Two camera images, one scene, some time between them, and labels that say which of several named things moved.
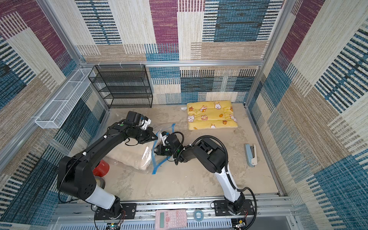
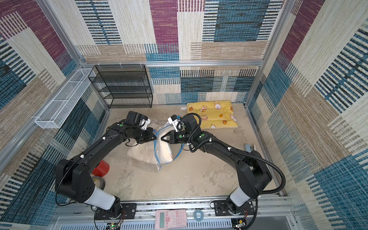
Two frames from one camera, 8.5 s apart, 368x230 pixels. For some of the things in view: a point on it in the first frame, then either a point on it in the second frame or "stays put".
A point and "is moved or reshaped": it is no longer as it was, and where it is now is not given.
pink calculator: [166, 219] stays put
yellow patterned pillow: [211, 115] stays put
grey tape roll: [102, 180] stays put
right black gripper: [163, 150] → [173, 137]
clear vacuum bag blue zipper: [152, 160] is moved or reshaped
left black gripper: [150, 136] stays put
